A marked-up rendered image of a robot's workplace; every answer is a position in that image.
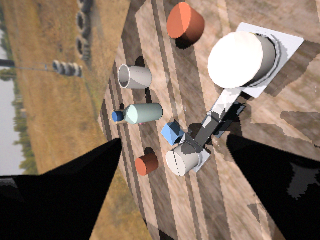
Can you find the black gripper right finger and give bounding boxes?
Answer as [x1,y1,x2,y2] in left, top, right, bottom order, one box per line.
[226,134,320,240]

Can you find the light blue block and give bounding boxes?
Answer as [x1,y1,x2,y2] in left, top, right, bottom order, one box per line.
[161,122,184,146]

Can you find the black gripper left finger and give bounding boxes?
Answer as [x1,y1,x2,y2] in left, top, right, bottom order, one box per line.
[0,138,122,240]

